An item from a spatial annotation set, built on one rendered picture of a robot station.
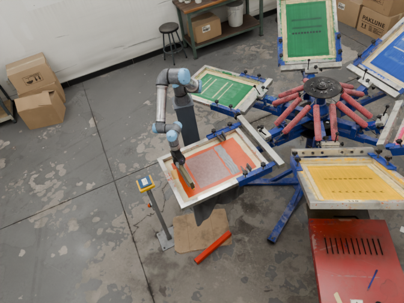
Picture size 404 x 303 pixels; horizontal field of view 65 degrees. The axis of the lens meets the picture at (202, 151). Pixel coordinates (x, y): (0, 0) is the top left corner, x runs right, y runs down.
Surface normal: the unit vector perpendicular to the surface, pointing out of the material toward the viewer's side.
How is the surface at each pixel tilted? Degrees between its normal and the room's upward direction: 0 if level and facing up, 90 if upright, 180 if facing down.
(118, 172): 0
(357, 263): 0
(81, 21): 90
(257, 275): 0
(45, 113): 90
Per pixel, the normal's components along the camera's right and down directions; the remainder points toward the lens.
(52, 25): 0.41, 0.62
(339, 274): -0.14, -0.68
